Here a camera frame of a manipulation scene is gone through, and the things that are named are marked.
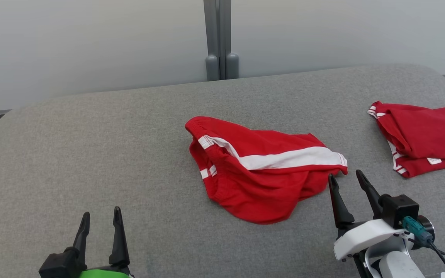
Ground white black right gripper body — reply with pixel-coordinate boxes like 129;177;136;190
333;218;415;278

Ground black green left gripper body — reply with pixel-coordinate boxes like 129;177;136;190
38;247;135;278

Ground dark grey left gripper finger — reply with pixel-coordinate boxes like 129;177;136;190
109;207;130;268
71;212;91;264

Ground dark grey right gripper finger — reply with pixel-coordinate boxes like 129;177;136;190
356;170;384;220
328;173;355;229

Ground red white baseball jersey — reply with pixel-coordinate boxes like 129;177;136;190
367;101;445;179

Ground red shorts with white stripe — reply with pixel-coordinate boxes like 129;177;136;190
185;116;348;224

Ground teal cable connector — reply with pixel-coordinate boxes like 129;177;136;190
402;216;434;247

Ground grey metal double partition post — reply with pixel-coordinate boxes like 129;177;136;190
203;0;239;81

